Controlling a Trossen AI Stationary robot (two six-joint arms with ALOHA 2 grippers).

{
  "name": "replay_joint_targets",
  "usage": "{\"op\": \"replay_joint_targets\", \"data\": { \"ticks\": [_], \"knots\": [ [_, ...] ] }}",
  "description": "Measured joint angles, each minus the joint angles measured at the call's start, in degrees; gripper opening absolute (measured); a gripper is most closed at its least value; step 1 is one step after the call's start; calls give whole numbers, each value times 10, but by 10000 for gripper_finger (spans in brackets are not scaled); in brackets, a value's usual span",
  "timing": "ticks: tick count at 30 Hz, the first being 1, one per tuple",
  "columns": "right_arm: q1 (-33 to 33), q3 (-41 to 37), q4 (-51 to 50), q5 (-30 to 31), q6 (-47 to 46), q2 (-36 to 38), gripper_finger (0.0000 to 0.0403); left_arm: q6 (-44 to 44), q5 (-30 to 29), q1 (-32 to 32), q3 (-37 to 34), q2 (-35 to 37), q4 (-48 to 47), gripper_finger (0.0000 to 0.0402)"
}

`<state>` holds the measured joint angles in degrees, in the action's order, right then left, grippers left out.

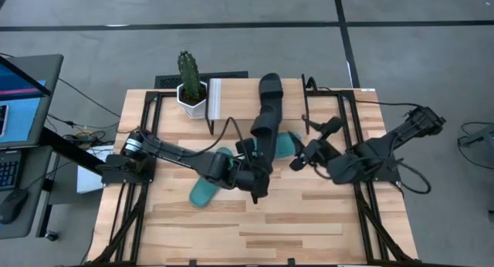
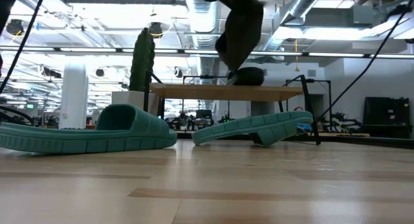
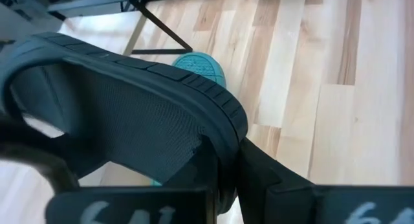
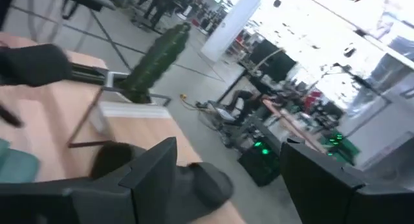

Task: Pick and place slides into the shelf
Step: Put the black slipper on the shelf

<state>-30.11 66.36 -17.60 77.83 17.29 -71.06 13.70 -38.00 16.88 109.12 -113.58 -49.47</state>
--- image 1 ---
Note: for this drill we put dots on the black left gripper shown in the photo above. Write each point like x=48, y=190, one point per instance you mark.
x=249, y=180

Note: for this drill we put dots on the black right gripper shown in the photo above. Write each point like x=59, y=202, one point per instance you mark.
x=317, y=150

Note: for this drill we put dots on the teal rubber slide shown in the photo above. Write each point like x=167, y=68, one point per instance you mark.
x=287, y=145
x=202, y=193

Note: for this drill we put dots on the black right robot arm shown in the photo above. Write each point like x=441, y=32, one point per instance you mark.
x=386, y=143

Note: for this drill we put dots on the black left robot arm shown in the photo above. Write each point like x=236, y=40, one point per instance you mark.
x=173, y=153

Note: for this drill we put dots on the wooden shelf with black legs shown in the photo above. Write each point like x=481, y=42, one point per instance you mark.
x=239, y=99

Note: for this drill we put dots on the white planter pot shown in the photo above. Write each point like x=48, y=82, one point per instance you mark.
x=195, y=110

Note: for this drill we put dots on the green cactus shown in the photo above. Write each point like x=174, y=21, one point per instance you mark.
x=189, y=74

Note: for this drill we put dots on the black floor vent grille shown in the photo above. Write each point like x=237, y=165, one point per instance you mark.
x=170, y=81

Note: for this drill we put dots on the white paper sheet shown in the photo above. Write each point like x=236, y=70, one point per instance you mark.
x=86, y=182

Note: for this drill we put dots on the black support beam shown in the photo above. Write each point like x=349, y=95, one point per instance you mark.
x=65, y=147

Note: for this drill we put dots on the black caster wheel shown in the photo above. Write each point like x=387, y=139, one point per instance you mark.
x=51, y=235

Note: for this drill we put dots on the grey desk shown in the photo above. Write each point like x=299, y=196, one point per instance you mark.
x=36, y=213

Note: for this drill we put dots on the black computer mouse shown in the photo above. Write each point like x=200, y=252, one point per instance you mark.
x=13, y=205

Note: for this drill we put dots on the black keyboard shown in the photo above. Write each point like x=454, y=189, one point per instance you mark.
x=9, y=170

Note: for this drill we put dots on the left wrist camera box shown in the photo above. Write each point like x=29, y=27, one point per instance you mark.
x=245, y=146

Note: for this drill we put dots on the black metal table frame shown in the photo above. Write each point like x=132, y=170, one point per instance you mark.
x=147, y=105
x=349, y=116

